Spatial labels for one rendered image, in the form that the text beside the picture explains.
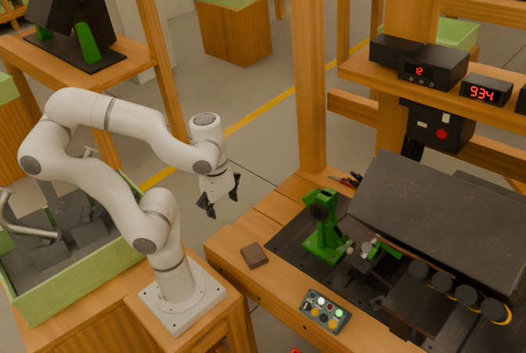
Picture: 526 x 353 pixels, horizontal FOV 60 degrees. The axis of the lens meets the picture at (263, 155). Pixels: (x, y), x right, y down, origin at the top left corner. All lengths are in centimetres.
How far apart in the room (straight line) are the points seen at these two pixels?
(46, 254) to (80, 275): 21
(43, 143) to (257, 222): 94
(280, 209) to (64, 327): 94
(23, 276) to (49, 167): 88
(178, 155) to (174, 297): 68
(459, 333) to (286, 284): 57
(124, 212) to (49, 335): 71
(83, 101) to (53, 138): 16
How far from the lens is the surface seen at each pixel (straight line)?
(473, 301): 97
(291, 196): 201
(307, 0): 170
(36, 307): 195
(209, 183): 128
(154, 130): 119
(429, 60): 143
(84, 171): 137
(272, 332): 264
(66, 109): 126
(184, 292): 168
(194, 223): 323
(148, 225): 140
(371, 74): 150
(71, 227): 212
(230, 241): 184
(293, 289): 167
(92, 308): 196
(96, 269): 195
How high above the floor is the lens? 226
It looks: 38 degrees down
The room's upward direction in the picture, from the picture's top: 7 degrees counter-clockwise
